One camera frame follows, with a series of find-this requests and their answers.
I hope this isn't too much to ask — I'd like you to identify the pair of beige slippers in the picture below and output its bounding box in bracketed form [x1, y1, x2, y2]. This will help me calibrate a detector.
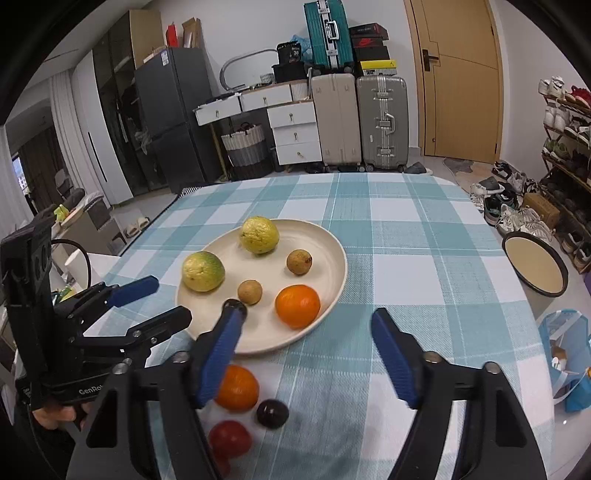
[124, 216, 151, 239]

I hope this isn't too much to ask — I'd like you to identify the oval mirror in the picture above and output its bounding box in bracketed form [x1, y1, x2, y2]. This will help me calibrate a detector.
[219, 47, 278, 90]

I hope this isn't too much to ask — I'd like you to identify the dark grey fridge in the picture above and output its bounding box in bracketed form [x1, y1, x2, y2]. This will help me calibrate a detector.
[134, 46, 222, 193]

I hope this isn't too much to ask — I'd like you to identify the small orange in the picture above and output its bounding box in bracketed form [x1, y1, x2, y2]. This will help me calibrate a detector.
[215, 364, 260, 412]

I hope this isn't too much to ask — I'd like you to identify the small brown longan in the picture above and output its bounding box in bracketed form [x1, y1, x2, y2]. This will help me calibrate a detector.
[238, 280, 263, 306]

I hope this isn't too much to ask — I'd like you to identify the beige suitcase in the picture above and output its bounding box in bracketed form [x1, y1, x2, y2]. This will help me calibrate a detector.
[310, 73, 363, 172]

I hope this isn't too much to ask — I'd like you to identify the shoe rack with shoes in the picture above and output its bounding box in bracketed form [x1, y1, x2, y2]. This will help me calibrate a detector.
[538, 76, 591, 274]

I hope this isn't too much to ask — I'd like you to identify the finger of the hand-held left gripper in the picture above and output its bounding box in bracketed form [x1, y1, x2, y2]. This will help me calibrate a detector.
[59, 275, 160, 320]
[71, 305, 193, 352]

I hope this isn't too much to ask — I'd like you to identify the white drawer desk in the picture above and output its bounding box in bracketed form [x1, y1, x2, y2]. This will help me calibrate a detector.
[194, 79, 322, 174]

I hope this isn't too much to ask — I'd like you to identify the blue plastic bag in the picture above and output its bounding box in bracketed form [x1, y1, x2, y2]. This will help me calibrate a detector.
[538, 309, 591, 414]

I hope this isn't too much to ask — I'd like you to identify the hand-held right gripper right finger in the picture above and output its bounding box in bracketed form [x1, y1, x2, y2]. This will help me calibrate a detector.
[370, 308, 544, 480]

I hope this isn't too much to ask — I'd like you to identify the pile of shoes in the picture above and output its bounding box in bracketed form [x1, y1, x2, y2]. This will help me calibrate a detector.
[470, 159, 557, 243]

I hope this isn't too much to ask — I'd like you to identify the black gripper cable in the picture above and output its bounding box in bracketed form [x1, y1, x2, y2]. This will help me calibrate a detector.
[51, 239, 92, 296]

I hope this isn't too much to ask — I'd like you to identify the white curtain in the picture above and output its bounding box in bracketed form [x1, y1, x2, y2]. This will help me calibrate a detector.
[0, 74, 93, 217]

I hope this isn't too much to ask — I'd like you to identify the black storage bin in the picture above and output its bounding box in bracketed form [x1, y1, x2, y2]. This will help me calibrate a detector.
[271, 62, 311, 84]

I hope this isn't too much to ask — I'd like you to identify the teal checked tablecloth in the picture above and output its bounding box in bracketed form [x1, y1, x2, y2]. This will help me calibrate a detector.
[83, 172, 557, 480]

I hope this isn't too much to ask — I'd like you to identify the red black shoe box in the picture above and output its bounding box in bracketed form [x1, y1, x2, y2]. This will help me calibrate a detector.
[351, 35, 391, 63]

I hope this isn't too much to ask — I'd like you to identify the silver suitcase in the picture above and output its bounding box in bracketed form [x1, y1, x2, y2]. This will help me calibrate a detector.
[355, 75, 410, 171]

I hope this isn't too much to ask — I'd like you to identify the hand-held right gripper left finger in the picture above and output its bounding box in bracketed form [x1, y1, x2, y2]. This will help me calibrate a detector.
[67, 310, 246, 480]

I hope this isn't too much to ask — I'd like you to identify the black printed box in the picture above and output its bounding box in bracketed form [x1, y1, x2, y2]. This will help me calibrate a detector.
[277, 41, 306, 65]

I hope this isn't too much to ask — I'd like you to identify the wooden door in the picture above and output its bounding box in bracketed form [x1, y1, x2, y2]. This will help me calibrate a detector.
[404, 0, 504, 164]

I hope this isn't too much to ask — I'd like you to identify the large brown longan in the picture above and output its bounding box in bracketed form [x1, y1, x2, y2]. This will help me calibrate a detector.
[286, 249, 313, 276]

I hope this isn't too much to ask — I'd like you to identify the teal suitcase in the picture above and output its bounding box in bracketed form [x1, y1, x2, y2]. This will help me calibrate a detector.
[303, 0, 355, 72]

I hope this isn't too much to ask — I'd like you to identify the white cabinet door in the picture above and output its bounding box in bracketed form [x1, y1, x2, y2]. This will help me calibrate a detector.
[71, 51, 134, 205]

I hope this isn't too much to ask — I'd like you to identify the yellow green guava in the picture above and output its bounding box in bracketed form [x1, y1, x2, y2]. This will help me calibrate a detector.
[181, 251, 226, 293]
[239, 216, 280, 254]

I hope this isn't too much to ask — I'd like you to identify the woven basket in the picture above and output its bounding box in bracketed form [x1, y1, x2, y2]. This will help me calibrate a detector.
[221, 122, 271, 179]

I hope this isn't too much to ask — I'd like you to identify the yellow black box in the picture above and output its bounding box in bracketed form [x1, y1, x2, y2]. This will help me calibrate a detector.
[358, 59, 398, 78]

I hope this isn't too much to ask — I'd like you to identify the grey floor mat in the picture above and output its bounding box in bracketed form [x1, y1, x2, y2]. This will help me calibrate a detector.
[443, 157, 476, 175]

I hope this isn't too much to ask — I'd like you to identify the large orange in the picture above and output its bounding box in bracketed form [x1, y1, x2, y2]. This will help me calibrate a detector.
[276, 285, 321, 329]

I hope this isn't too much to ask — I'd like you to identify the dark glass cabinet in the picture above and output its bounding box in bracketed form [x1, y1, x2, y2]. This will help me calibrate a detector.
[92, 9, 164, 195]

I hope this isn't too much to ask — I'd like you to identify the brown cardboard box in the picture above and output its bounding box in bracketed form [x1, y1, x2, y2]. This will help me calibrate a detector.
[522, 191, 561, 230]

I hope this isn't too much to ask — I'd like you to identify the cream round plate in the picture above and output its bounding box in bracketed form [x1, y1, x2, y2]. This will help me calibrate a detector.
[175, 219, 348, 355]

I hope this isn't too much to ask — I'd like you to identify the person's left hand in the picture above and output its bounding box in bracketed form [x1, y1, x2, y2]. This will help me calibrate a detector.
[30, 399, 94, 432]

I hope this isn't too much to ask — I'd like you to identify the cream basin black rim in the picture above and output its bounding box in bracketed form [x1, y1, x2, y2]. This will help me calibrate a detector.
[502, 231, 570, 297]

